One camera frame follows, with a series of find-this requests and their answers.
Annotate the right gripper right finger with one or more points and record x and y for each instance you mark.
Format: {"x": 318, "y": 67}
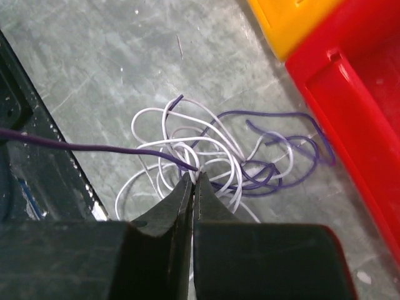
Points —
{"x": 210, "y": 218}

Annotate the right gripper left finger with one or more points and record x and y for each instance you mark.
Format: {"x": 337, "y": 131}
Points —
{"x": 163, "y": 245}

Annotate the red bin middle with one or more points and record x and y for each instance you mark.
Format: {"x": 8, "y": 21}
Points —
{"x": 348, "y": 72}

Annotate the yellow plastic bin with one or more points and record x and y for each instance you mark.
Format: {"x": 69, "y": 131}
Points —
{"x": 286, "y": 23}

